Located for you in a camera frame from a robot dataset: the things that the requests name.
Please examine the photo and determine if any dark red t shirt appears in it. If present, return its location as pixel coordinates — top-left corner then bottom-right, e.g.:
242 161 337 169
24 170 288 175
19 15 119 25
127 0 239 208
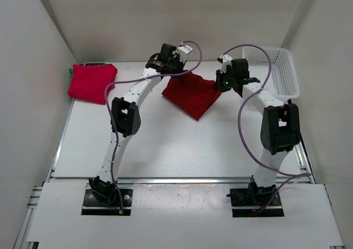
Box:
162 72 221 121

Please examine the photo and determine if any green t shirt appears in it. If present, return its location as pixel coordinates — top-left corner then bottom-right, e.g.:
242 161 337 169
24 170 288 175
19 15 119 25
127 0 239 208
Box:
68 62 108 79

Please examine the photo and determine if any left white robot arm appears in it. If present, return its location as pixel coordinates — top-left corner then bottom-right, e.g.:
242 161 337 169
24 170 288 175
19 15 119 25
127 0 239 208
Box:
89 44 192 205

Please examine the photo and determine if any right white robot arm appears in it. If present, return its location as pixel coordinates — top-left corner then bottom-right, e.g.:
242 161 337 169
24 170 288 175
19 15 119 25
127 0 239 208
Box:
215 55 300 205

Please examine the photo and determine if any white plastic basket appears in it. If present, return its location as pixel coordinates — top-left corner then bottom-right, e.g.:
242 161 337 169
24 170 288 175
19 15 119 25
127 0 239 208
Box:
242 46 300 101

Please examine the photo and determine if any dark label sticker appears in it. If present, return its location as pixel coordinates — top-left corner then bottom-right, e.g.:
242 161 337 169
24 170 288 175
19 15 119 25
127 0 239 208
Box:
84 63 106 67

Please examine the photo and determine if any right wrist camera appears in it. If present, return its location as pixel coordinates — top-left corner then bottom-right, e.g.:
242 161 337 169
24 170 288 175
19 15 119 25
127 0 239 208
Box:
217 55 233 74

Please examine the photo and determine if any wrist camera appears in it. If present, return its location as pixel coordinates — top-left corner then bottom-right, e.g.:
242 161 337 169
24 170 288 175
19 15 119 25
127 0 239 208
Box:
217 55 233 74
177 45 193 63

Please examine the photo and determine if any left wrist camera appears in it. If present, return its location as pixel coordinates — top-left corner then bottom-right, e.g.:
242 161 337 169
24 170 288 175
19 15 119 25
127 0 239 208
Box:
177 45 193 63

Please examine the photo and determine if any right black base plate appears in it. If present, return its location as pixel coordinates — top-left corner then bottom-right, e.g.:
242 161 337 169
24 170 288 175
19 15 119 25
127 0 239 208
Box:
226 188 285 218

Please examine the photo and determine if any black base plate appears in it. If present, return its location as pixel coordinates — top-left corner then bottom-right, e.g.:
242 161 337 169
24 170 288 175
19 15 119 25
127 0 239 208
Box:
81 188 133 216
226 188 285 218

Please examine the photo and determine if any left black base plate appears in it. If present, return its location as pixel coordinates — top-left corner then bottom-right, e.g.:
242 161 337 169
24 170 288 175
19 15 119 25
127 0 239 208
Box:
81 188 133 216

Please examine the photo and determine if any aluminium frame rail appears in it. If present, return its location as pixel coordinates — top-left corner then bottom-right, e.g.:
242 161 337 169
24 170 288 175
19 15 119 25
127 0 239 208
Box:
47 177 313 185

